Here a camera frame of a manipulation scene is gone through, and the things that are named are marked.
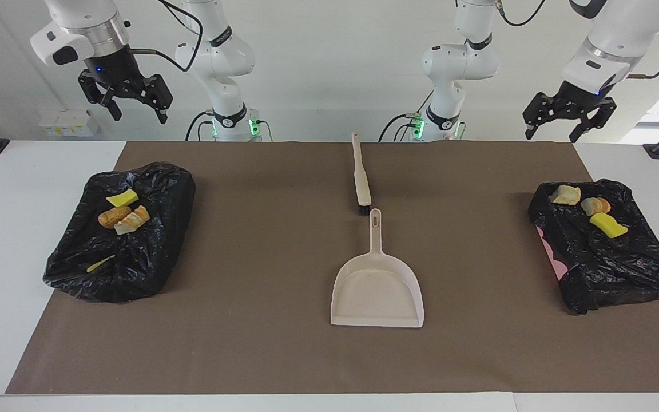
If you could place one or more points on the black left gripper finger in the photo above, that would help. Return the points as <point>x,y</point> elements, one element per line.
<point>604,111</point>
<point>535,111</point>

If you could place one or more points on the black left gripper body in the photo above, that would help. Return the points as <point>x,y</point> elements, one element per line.
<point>578,97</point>

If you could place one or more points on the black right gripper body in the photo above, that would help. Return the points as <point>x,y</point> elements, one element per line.
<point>115,71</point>

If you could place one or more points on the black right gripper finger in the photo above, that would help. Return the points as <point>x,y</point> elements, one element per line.
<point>159,94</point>
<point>92,86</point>

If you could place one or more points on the yellow sponge piece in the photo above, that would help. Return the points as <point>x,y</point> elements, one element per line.
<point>122,198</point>
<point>608,225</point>

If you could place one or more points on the beige hand brush black bristles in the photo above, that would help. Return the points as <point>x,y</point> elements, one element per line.
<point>361,180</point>

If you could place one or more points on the beige plastic dustpan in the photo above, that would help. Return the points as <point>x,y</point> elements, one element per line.
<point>376,292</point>

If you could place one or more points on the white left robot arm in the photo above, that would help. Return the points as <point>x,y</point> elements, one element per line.
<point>458,63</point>

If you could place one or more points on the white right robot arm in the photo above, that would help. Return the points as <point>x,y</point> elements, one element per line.
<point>221,57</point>

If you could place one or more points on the pink plastic bin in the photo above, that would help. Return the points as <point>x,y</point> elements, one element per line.
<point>552,252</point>

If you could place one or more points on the black trash bag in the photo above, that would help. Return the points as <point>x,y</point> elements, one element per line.
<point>135,263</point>
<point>615,263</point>

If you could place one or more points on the white cardboard box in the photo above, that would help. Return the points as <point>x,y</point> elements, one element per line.
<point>66,122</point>

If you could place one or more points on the thin yellow sponge scrap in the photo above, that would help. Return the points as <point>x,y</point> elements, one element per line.
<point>100,263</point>

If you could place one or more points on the brown paper table mat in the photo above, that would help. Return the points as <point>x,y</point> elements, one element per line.
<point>249,343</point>

